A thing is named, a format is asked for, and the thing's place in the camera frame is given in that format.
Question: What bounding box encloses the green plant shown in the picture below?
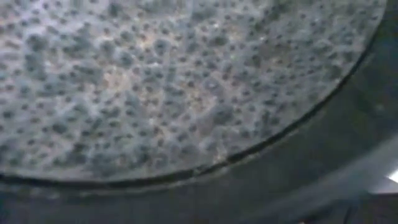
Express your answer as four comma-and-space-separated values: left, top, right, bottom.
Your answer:
0, 0, 398, 224

